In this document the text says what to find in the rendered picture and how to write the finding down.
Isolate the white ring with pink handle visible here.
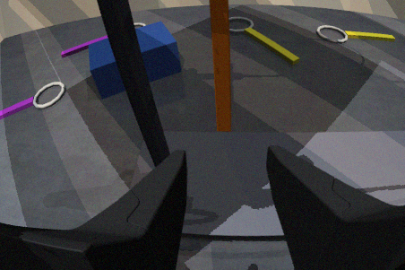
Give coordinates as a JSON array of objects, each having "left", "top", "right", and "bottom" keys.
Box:
[
  {"left": 61, "top": 23, "right": 147, "bottom": 58},
  {"left": 0, "top": 82, "right": 65, "bottom": 120}
]

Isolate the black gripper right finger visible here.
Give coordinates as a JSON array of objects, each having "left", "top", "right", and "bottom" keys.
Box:
[{"left": 267, "top": 146, "right": 405, "bottom": 270}]

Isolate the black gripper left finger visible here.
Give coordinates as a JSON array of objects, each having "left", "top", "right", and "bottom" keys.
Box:
[{"left": 0, "top": 151, "right": 188, "bottom": 270}]

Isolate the grey ring with yellow handle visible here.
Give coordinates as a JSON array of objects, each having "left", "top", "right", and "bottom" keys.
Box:
[
  {"left": 317, "top": 24, "right": 395, "bottom": 44},
  {"left": 228, "top": 16, "right": 300, "bottom": 66}
]

